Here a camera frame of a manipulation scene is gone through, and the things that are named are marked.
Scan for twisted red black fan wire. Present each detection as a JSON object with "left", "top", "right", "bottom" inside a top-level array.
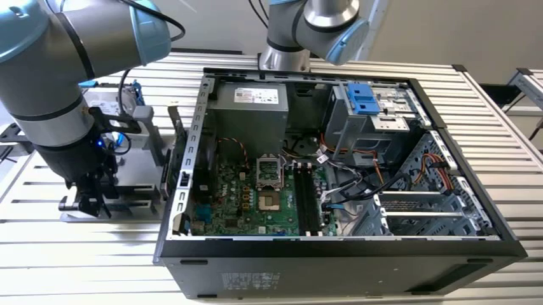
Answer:
[{"left": 217, "top": 137, "right": 251, "bottom": 169}]

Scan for black camera cable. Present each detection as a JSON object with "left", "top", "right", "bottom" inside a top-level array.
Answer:
[{"left": 117, "top": 0, "right": 187, "bottom": 117}]

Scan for grey power supply unit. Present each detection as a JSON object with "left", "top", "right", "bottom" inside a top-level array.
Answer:
[{"left": 207, "top": 81, "right": 289, "bottom": 159}]

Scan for green motherboard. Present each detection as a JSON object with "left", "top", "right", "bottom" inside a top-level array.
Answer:
[{"left": 188, "top": 133, "right": 340, "bottom": 238}]

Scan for black case fan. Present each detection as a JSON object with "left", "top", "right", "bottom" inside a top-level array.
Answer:
[{"left": 199, "top": 125, "right": 220, "bottom": 179}]

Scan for metal disk bay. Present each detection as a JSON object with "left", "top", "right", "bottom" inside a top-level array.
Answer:
[{"left": 372, "top": 190, "right": 495, "bottom": 238}]

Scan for orange red power wires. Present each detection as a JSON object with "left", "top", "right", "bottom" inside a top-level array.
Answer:
[{"left": 411, "top": 152, "right": 453, "bottom": 195}]

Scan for black RAM slot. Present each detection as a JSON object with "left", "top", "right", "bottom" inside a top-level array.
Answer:
[
  {"left": 307, "top": 166, "right": 317, "bottom": 233},
  {"left": 299, "top": 166, "right": 311, "bottom": 233},
  {"left": 311, "top": 166, "right": 323, "bottom": 233},
  {"left": 295, "top": 166, "right": 305, "bottom": 233}
]

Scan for metal drive cage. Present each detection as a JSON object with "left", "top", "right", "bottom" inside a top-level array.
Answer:
[{"left": 324, "top": 81, "right": 429, "bottom": 166}]

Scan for blue plastic drive latch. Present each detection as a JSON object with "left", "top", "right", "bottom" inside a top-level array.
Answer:
[{"left": 345, "top": 83, "right": 379, "bottom": 116}]

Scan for hard disk in blue carrier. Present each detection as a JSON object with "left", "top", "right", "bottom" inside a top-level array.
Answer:
[{"left": 77, "top": 79, "right": 148, "bottom": 153}]

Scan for CPU socket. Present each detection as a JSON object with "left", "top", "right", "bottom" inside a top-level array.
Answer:
[{"left": 257, "top": 187, "right": 284, "bottom": 213}]

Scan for black PC case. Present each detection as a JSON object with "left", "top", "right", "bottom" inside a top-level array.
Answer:
[{"left": 152, "top": 65, "right": 529, "bottom": 301}]

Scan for metal socket cover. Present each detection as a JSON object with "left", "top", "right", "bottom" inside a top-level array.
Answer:
[{"left": 255, "top": 154, "right": 284, "bottom": 188}]

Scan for grey parts rack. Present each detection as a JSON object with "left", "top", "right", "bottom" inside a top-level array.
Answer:
[{"left": 59, "top": 106, "right": 177, "bottom": 223}]

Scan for metal slat side table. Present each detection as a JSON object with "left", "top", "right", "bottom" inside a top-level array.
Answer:
[{"left": 501, "top": 67, "right": 543, "bottom": 140}]

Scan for black cable bundle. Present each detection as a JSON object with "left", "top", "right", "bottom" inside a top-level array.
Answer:
[{"left": 320, "top": 168, "right": 411, "bottom": 206}]

